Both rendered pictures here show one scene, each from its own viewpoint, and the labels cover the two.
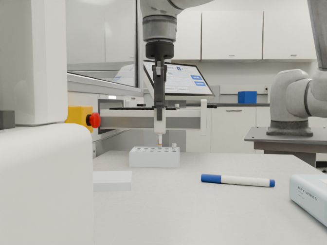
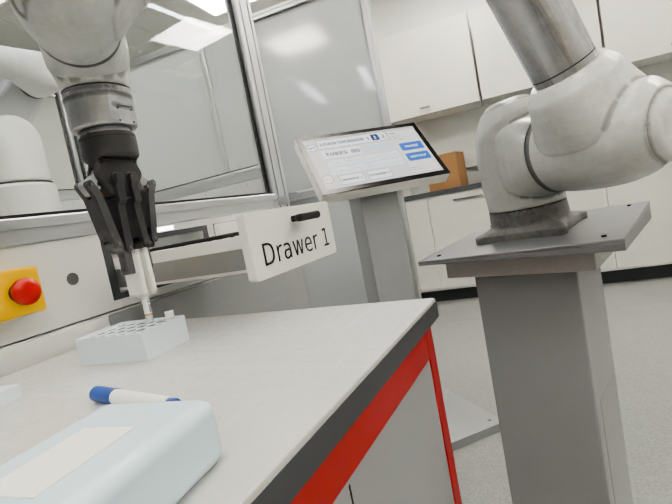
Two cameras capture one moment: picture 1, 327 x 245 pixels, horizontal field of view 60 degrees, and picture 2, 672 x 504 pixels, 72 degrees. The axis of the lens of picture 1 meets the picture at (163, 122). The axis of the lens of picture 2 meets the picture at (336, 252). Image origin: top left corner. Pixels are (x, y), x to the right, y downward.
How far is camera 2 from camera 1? 0.53 m
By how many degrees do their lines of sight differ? 19
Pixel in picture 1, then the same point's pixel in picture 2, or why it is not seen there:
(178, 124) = (219, 266)
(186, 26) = (443, 49)
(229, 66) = not seen: hidden behind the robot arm
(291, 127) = (519, 222)
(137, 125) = (164, 276)
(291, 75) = (500, 113)
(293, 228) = not seen: outside the picture
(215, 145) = not seen: hidden behind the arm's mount
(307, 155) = (559, 278)
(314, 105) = (545, 169)
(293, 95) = (506, 154)
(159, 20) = (73, 97)
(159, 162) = (118, 354)
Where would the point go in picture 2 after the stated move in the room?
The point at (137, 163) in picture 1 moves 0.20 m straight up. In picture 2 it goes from (90, 358) to (55, 216)
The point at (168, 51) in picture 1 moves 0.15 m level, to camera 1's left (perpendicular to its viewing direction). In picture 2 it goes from (105, 148) to (26, 170)
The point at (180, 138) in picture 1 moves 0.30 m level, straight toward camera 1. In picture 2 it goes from (396, 260) to (374, 276)
